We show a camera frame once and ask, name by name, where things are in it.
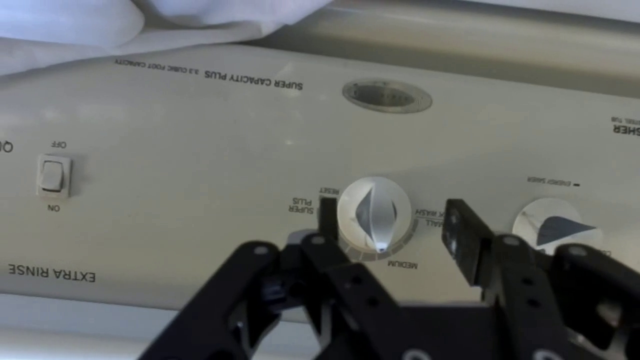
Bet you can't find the white control knob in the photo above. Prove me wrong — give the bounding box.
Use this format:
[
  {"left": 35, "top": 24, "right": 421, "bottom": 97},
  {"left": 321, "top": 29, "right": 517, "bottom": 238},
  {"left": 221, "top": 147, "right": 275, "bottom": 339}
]
[{"left": 337, "top": 176, "right": 418, "bottom": 263}]

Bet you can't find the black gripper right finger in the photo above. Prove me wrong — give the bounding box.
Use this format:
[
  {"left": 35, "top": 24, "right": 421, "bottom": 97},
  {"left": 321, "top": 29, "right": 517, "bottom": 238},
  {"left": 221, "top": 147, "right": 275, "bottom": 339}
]
[{"left": 442, "top": 199, "right": 640, "bottom": 360}]

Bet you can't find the white rocker switch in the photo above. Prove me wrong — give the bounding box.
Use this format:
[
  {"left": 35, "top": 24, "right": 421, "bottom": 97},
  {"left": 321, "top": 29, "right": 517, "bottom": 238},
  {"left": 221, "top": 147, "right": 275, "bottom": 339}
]
[{"left": 37, "top": 155, "right": 75, "bottom": 199}]

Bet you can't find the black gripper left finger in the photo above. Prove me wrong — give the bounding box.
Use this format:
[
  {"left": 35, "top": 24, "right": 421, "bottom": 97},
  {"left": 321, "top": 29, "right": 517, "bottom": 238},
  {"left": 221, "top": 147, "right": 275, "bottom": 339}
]
[{"left": 139, "top": 189, "right": 402, "bottom": 360}]

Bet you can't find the white right dial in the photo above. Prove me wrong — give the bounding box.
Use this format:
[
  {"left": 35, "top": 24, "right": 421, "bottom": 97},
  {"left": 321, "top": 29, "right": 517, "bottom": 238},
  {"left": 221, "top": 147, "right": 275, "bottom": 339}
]
[{"left": 510, "top": 196, "right": 609, "bottom": 259}]

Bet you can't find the white top-load washing machine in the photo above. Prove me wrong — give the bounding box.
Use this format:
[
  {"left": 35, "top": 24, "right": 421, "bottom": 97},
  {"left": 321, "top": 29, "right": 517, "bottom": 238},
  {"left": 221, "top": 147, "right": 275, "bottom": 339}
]
[{"left": 0, "top": 0, "right": 640, "bottom": 360}]

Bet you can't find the white crumpled cloth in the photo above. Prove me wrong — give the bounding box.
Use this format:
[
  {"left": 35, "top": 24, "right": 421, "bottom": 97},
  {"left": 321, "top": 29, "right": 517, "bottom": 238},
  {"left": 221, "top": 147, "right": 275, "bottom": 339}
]
[{"left": 0, "top": 0, "right": 334, "bottom": 76}]

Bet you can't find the oval chrome panel ring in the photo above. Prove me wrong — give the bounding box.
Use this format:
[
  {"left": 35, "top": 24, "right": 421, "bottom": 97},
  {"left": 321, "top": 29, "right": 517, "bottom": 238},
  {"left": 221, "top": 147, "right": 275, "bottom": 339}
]
[{"left": 340, "top": 78, "right": 434, "bottom": 116}]

